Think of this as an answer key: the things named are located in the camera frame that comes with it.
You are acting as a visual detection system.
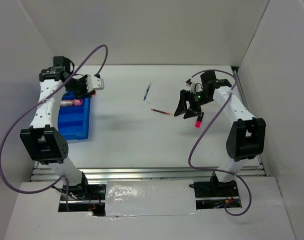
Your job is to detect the pink black highlighter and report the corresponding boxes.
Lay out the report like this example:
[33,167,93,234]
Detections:
[195,112,204,128]

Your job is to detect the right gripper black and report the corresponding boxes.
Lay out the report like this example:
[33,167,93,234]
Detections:
[174,89,213,119]

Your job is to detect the orange pen refill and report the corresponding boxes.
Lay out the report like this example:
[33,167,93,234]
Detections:
[151,108,174,117]

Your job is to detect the blue compartment bin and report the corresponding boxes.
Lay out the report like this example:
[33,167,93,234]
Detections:
[58,92,91,140]

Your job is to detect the blue pen refill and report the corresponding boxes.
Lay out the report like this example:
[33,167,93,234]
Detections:
[143,82,152,101]

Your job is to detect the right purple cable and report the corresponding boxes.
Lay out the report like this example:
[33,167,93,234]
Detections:
[188,69,252,216]

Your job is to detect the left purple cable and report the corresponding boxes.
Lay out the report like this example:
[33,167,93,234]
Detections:
[0,44,109,212]

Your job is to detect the purple cable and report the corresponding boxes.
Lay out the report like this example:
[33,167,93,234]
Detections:
[0,44,109,212]
[188,69,252,216]

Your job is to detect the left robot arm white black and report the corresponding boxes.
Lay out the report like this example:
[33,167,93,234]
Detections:
[20,56,104,200]

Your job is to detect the aluminium rail frame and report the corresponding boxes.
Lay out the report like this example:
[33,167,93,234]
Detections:
[30,66,271,183]

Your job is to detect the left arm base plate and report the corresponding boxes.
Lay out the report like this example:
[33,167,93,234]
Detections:
[55,184,106,217]

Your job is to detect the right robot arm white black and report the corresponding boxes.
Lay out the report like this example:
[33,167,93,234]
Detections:
[174,69,266,196]

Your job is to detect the pink eraser tube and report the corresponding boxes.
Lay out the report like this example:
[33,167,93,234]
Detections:
[60,99,83,108]

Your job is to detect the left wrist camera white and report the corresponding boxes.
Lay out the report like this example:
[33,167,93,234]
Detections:
[86,75,105,92]

